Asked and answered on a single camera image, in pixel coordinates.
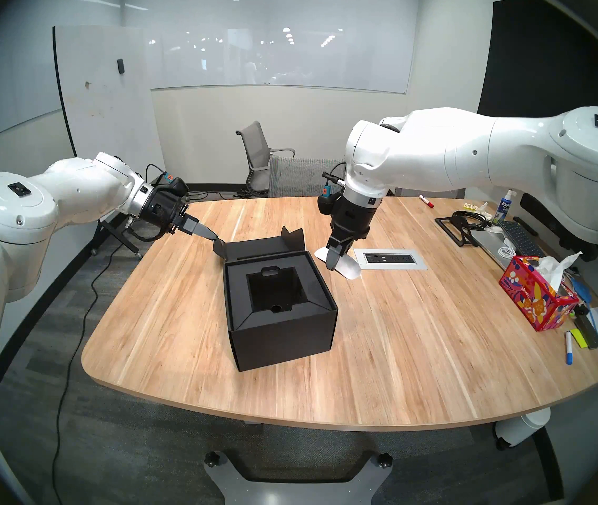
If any gray office chair with armrests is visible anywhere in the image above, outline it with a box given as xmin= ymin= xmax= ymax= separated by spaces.
xmin=235 ymin=122 xmax=296 ymax=198

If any gray plain-back office chair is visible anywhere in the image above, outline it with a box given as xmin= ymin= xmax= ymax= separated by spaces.
xmin=394 ymin=186 xmax=463 ymax=199

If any large black wall screen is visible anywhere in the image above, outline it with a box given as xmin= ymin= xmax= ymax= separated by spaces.
xmin=477 ymin=0 xmax=598 ymax=236

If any rolling whiteboard on stand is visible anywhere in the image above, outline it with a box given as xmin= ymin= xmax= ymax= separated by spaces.
xmin=53 ymin=26 xmax=192 ymax=260

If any black video conference bar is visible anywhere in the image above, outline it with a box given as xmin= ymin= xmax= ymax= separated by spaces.
xmin=520 ymin=193 xmax=598 ymax=262

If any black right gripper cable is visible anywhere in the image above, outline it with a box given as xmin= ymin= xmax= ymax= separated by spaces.
xmin=322 ymin=162 xmax=348 ymax=194

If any black cardboard box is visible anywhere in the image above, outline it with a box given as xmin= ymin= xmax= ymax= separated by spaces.
xmin=213 ymin=226 xmax=338 ymax=372

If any gray mesh office chair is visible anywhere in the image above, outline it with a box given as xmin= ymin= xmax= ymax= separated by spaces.
xmin=268 ymin=157 xmax=350 ymax=198

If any black laptop stand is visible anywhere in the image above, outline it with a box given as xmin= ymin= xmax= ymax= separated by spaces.
xmin=434 ymin=215 xmax=481 ymax=246

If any white computer mouse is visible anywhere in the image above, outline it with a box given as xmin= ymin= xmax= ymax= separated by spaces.
xmin=314 ymin=246 xmax=361 ymax=281

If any red floral tissue box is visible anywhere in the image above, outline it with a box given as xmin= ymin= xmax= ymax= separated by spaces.
xmin=499 ymin=255 xmax=580 ymax=331

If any silver laptop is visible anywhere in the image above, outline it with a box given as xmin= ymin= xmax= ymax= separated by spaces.
xmin=470 ymin=228 xmax=521 ymax=270

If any dark whiteboard eraser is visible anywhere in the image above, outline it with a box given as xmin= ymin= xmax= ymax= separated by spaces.
xmin=574 ymin=315 xmax=598 ymax=349

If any black keyboard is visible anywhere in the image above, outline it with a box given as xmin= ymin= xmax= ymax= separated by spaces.
xmin=496 ymin=220 xmax=545 ymax=258

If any blue fly swatter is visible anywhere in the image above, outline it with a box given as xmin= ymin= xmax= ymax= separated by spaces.
xmin=572 ymin=278 xmax=598 ymax=379

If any white tissue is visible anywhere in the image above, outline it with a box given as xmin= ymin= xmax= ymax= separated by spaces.
xmin=533 ymin=251 xmax=583 ymax=291

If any silver table power panel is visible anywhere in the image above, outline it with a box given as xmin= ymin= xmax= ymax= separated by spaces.
xmin=353 ymin=248 xmax=428 ymax=270

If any coiled black cable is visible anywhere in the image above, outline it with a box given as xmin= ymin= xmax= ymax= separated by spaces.
xmin=452 ymin=210 xmax=492 ymax=230

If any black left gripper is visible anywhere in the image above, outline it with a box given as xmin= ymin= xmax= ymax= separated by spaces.
xmin=128 ymin=177 xmax=222 ymax=243

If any whiteboard cleaner spray bottle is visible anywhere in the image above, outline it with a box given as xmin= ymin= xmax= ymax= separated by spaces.
xmin=493 ymin=190 xmax=517 ymax=223

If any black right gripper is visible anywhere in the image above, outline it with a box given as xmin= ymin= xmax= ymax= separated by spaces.
xmin=317 ymin=190 xmax=377 ymax=271

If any glass wall whiteboard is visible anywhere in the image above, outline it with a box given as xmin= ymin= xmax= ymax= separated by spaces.
xmin=120 ymin=0 xmax=418 ymax=94

